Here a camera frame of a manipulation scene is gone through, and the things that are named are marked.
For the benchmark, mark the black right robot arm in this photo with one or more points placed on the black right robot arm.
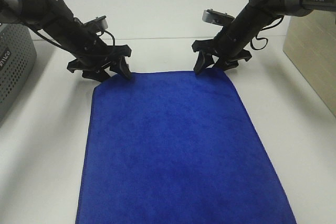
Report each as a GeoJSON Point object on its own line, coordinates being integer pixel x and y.
{"type": "Point", "coordinates": [259, 15]}

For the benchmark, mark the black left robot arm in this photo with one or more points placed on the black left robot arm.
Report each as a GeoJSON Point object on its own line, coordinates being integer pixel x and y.
{"type": "Point", "coordinates": [51, 16]}

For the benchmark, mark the blue microfibre towel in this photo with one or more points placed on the blue microfibre towel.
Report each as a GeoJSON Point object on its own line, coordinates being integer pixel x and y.
{"type": "Point", "coordinates": [175, 147]}

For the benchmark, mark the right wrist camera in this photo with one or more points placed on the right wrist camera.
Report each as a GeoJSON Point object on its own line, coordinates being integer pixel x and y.
{"type": "Point", "coordinates": [217, 18]}

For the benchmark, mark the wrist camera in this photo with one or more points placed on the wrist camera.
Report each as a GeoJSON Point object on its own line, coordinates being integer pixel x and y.
{"type": "Point", "coordinates": [217, 18]}
{"type": "Point", "coordinates": [99, 24]}

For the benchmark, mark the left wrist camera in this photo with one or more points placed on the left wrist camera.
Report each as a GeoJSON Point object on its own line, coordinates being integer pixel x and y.
{"type": "Point", "coordinates": [99, 24]}

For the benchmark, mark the beige storage box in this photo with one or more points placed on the beige storage box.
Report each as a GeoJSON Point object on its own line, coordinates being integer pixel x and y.
{"type": "Point", "coordinates": [310, 45]}

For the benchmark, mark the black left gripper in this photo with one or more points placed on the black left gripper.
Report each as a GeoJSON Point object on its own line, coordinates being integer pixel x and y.
{"type": "Point", "coordinates": [93, 56]}

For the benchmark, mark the grey perforated plastic basket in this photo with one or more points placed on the grey perforated plastic basket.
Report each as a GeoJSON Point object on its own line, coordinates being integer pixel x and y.
{"type": "Point", "coordinates": [18, 56]}

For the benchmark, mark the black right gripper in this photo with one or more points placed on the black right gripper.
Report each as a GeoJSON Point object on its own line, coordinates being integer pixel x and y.
{"type": "Point", "coordinates": [223, 52]}

